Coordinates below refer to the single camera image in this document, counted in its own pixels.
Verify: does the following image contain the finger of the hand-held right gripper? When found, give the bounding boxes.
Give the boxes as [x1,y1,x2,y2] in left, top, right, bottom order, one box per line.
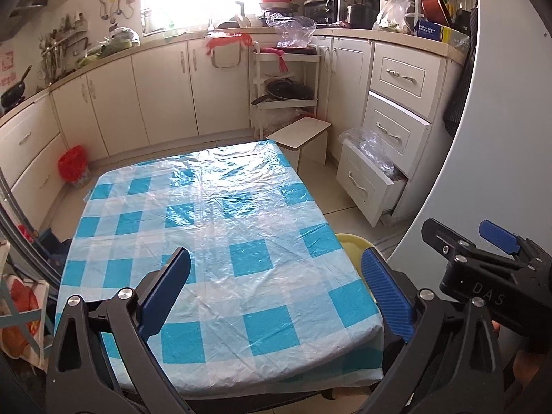
[422,218,525,277]
[479,220,552,265]

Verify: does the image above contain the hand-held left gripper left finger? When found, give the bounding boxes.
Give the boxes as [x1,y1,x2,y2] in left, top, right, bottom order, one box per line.
[45,248,191,414]

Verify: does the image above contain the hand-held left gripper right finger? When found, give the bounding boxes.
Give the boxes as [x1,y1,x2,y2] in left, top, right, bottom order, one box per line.
[361,246,504,414]

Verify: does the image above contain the yellow plastic bin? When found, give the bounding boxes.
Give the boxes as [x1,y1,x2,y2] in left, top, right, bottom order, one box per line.
[334,233,380,311]

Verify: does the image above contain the person's right hand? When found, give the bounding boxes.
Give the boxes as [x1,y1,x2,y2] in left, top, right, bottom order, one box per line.
[514,345,549,391]

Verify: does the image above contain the blue white checked tablecloth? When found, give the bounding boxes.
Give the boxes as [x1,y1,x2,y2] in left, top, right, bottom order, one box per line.
[60,140,384,400]

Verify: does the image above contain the middle-size cream drawer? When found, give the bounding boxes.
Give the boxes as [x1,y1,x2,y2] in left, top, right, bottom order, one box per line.
[362,90,433,167]

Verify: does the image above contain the open cream drawer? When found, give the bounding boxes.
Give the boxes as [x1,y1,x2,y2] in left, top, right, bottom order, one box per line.
[335,140,408,227]

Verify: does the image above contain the clear plastic bag in drawer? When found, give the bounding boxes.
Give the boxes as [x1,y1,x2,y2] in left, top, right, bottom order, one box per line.
[338,127,395,177]

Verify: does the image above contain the white fridge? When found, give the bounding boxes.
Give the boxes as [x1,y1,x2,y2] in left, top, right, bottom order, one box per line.
[386,0,552,268]

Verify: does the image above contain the dark blue bag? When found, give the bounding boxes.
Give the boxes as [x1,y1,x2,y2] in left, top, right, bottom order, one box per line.
[37,228,72,268]

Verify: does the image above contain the shallow cream drawer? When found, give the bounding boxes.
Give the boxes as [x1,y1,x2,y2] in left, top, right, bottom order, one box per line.
[368,42,447,117]

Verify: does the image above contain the red printed bag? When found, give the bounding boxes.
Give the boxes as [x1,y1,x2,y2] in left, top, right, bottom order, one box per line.
[0,276,50,361]

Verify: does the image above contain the red floor bin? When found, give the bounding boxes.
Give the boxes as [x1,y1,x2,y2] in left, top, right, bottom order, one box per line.
[58,145,89,188]

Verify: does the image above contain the small white stool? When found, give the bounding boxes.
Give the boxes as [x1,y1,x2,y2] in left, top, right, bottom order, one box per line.
[266,116,333,171]

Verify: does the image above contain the white rolling cart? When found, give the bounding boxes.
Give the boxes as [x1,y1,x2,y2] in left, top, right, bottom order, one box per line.
[250,41,321,141]

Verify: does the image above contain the cream base cabinets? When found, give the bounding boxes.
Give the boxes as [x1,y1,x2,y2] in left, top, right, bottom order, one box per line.
[0,32,469,229]

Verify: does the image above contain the yellow green box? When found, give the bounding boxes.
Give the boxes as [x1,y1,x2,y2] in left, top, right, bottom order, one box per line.
[440,26,471,46]

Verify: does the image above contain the blue box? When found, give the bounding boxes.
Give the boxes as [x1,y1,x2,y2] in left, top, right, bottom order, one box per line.
[415,19,443,37]

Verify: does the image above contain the black frying pan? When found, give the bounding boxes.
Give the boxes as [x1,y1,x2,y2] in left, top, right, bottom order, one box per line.
[251,80,315,105]

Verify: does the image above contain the white plastic shopping bag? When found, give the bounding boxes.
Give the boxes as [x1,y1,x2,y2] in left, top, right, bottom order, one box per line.
[373,0,411,33]

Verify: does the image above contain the red cloth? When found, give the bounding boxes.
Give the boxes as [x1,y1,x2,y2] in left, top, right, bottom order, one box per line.
[259,47,289,74]

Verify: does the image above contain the black pot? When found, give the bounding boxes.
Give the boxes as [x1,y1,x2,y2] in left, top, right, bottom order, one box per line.
[347,3,367,29]

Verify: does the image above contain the white hanging bin red bag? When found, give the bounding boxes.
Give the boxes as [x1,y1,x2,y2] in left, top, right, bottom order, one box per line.
[206,31,253,69]

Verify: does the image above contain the black wok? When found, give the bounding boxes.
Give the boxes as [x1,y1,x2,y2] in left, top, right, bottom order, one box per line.
[0,65,33,110]

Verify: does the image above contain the large clear plastic bag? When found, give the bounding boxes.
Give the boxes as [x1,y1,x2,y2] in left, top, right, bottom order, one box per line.
[266,14,317,48]

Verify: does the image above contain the bag of vegetables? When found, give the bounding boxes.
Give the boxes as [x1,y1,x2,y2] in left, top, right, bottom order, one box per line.
[84,27,141,63]

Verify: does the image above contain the black toaster oven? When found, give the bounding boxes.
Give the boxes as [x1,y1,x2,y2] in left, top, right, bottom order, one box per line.
[304,0,339,24]

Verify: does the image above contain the range hood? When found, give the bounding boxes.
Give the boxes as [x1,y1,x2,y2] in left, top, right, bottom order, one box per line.
[0,0,50,44]

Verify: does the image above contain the grey sliding door frame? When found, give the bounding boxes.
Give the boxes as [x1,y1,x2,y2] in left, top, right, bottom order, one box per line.
[0,168,65,285]

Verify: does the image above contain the wall utensil rack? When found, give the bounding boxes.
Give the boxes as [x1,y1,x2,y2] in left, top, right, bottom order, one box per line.
[37,15,89,82]

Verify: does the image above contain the red wall sticker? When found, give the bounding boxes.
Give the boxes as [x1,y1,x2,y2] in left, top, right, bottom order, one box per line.
[0,49,16,87]

